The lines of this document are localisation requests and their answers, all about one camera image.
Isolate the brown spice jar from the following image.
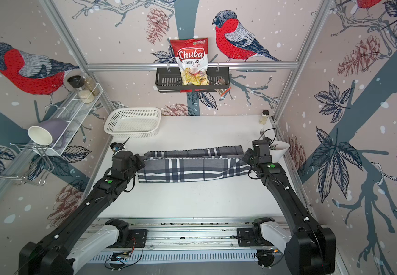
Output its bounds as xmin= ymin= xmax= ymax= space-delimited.
xmin=110 ymin=142 xmax=120 ymax=152

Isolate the white wire wall shelf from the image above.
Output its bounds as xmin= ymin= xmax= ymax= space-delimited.
xmin=33 ymin=83 xmax=104 ymax=156

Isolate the red Chuba chips bag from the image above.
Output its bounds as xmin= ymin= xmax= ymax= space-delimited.
xmin=170 ymin=38 xmax=209 ymax=86

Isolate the lilac and white mug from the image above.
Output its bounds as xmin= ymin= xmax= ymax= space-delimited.
xmin=28 ymin=119 xmax=68 ymax=146

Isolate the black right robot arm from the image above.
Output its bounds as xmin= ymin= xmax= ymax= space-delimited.
xmin=243 ymin=139 xmax=337 ymax=275

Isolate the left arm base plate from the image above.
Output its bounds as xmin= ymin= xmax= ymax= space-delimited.
xmin=108 ymin=229 xmax=148 ymax=249

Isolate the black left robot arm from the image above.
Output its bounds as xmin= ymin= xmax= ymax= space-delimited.
xmin=15 ymin=151 xmax=145 ymax=275

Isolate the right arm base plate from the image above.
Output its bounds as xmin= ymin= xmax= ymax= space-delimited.
xmin=233 ymin=228 xmax=272 ymax=247

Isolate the grey plaid pillowcase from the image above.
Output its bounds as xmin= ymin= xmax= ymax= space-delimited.
xmin=138 ymin=145 xmax=250 ymax=183

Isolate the black wire wall basket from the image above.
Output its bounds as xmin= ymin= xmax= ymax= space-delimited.
xmin=155 ymin=67 xmax=230 ymax=92

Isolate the metal wire mug rack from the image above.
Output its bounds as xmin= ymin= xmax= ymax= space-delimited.
xmin=0 ymin=143 xmax=57 ymax=186

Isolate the white utensil cup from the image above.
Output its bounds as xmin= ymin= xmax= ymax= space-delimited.
xmin=270 ymin=140 xmax=290 ymax=163

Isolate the small glass spice bottle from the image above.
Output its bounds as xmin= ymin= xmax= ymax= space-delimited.
xmin=259 ymin=110 xmax=269 ymax=125

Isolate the white plastic basket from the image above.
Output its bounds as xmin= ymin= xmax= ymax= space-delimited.
xmin=104 ymin=107 xmax=162 ymax=139

